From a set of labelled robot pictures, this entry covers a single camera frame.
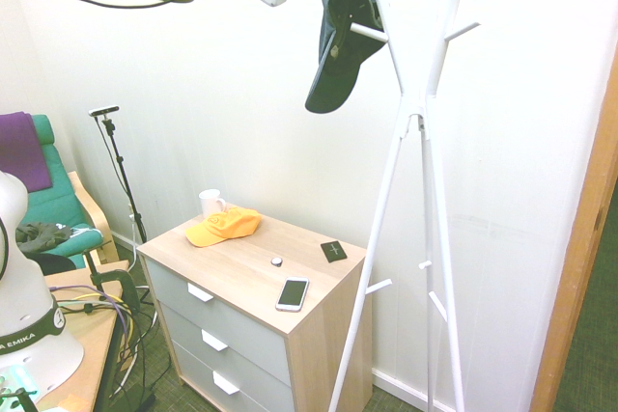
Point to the wooden door frame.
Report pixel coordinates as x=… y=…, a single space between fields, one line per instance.
x=574 y=262

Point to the orange cap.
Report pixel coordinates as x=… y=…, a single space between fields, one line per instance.
x=224 y=228

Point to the green cushioned wooden armchair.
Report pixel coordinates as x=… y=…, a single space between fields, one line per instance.
x=58 y=200

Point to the purple cloth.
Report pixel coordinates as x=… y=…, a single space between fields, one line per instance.
x=21 y=151

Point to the black camera on stand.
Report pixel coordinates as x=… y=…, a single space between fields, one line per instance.
x=103 y=110

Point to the black tripod stand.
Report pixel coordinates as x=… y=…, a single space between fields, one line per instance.
x=123 y=175

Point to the orange sticky note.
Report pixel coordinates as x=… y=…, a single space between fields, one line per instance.
x=73 y=403

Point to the small round white disc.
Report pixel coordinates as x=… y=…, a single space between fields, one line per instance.
x=276 y=261

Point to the white mug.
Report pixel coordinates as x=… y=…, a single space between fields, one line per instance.
x=210 y=202

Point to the blue denim cap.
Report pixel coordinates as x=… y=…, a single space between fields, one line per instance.
x=338 y=69

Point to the white smartphone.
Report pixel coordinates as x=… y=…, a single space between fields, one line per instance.
x=292 y=293

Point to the dark olive garment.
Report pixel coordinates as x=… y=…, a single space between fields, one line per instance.
x=41 y=234

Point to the black table clamp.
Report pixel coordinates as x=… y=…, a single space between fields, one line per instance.
x=118 y=282

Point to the wooden dresser with grey drawers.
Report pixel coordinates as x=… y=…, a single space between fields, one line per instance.
x=251 y=335

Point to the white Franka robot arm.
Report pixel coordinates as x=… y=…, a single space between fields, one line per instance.
x=29 y=315

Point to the white coat rack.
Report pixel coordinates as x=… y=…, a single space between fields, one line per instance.
x=416 y=108

